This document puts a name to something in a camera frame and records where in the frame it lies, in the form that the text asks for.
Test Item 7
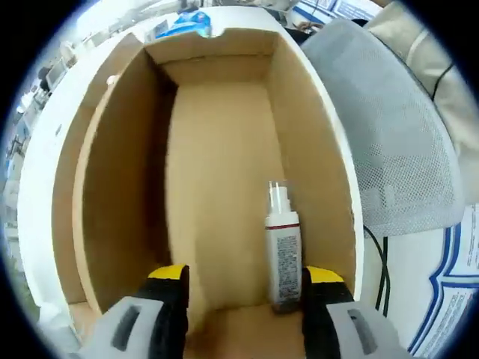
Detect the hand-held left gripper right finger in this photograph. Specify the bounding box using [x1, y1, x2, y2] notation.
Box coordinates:
[301, 265, 411, 359]

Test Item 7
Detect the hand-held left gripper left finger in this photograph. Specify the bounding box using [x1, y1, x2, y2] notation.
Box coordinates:
[78, 263, 191, 359]

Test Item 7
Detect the white spray bottle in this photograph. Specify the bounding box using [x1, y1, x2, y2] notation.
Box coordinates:
[264, 179, 303, 315]

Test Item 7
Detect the brown cardboard shoe box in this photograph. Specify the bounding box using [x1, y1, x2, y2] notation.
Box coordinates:
[51, 26, 356, 359]

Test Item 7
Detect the light blue wet wipes pack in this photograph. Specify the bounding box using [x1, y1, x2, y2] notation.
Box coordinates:
[170, 10, 213, 38]

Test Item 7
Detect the grey mesh office chair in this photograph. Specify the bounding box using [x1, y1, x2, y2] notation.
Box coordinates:
[299, 18, 467, 239]

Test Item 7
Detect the person's light shirt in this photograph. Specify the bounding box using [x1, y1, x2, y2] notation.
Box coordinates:
[364, 0, 479, 205]

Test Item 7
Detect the black cable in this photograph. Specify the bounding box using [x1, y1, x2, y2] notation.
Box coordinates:
[363, 226, 392, 315]
[430, 62, 456, 102]

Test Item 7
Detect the blue white wall poster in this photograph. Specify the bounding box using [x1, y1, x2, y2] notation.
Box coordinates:
[293, 0, 379, 19]
[406, 203, 479, 358]

